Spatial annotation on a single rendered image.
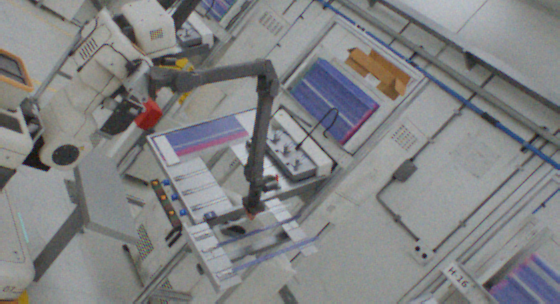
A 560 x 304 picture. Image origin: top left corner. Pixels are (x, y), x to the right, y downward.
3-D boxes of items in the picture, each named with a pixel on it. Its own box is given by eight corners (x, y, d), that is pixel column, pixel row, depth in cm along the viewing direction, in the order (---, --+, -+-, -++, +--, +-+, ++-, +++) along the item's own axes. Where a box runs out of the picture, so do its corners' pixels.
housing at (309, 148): (316, 186, 255) (319, 166, 246) (269, 132, 288) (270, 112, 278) (329, 181, 258) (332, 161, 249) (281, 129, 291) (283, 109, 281)
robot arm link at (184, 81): (265, 54, 204) (279, 55, 195) (267, 87, 208) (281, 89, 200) (163, 70, 183) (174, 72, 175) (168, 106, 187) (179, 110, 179)
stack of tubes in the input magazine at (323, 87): (340, 144, 246) (378, 103, 240) (287, 91, 280) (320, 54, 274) (352, 152, 255) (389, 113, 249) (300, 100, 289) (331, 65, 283)
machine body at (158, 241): (153, 332, 263) (226, 252, 250) (115, 239, 310) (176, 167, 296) (231, 339, 310) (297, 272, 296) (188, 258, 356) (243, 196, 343)
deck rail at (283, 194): (196, 232, 229) (195, 224, 225) (194, 229, 230) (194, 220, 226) (325, 185, 255) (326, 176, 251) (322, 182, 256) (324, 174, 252)
